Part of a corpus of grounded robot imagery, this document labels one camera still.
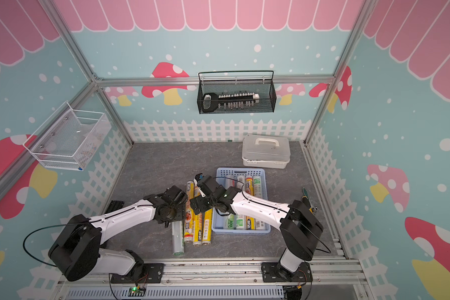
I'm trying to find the white lidded storage box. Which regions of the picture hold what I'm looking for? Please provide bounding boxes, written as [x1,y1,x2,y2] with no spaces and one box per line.
[242,134,291,169]

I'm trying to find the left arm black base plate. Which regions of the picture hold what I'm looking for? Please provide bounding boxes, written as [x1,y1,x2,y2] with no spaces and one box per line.
[111,263,165,285]

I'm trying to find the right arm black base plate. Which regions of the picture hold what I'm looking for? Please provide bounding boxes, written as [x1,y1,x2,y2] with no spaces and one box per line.
[261,262,313,283]

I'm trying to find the yellow red chef wrap roll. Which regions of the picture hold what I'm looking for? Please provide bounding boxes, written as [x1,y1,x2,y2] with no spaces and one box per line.
[202,209,213,245]

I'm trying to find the small green circuit board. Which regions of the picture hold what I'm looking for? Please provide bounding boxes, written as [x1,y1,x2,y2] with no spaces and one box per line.
[127,286,146,298]

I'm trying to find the aluminium front rail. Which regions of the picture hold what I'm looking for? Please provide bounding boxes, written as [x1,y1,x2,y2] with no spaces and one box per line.
[55,256,368,288]

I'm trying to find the black socket bit holder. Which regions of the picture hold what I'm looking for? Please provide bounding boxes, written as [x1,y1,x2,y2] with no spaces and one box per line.
[201,92,260,113]

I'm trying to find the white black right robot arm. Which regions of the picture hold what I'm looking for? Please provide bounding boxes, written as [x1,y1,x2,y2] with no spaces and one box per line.
[191,173,324,281]

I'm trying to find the light blue plastic basket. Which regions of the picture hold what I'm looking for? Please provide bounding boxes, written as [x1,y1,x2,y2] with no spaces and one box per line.
[212,167,271,235]

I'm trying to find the white wire mesh wall basket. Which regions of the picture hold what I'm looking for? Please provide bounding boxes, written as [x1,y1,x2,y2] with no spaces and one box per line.
[22,102,112,171]

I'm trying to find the black wire mesh wall basket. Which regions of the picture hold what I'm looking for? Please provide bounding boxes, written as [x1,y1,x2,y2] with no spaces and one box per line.
[197,70,277,115]

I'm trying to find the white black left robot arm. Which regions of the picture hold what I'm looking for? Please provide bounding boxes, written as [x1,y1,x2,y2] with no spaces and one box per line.
[48,186,188,283]

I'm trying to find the black flat tool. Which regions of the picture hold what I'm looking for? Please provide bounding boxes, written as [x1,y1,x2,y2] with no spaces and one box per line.
[104,200,125,214]

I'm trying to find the white slotted cable duct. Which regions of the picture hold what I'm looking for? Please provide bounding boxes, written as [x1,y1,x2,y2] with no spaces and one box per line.
[62,286,285,300]

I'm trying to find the yellow red plastic wrap roll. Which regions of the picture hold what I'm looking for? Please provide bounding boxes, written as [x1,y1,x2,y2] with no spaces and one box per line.
[245,176,256,230]

